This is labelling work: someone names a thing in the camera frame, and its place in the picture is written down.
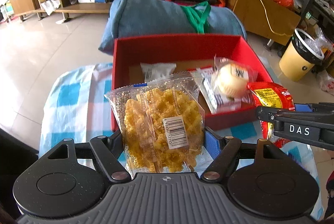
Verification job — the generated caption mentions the blue white checkered tablecloth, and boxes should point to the blue white checkered tablecloth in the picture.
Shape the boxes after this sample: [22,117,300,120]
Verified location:
[38,55,324,221]

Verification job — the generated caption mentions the blue rolled blanket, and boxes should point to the blue rolled blanket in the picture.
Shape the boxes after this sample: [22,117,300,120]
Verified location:
[99,0,247,55]

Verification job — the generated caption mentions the red yellow snack packet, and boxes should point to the red yellow snack packet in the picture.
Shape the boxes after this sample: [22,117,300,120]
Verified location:
[247,82,295,148]

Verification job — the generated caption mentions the round steamed cake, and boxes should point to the round steamed cake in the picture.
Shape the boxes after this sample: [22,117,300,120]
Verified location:
[211,56,258,99]

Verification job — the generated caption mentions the grey white tall snack bag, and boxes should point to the grey white tall snack bag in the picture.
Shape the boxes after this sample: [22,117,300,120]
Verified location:
[140,63,177,82]

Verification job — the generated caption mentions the red plastic bag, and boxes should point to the red plastic bag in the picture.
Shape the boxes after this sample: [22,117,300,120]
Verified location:
[272,0,294,11]

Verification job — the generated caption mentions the red white spicy strip packet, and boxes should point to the red white spicy strip packet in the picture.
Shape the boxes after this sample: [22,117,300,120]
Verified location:
[188,66,214,88]

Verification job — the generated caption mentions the white Kapro snack packet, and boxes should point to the white Kapro snack packet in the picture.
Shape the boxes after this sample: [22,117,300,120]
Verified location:
[200,77,253,114]

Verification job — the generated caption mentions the white plastic bag on floor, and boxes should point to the white plastic bag on floor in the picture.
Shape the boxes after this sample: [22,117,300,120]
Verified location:
[316,70,334,95]

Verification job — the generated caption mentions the yellow trash bin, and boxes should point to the yellow trash bin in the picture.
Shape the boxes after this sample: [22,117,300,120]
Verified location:
[279,28,324,82]

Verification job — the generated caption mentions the green strap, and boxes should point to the green strap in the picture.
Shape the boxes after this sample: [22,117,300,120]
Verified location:
[180,1,212,34]

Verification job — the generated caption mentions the yellow waffle snack bag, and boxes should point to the yellow waffle snack bag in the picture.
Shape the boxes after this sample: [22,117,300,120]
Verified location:
[105,72,205,175]

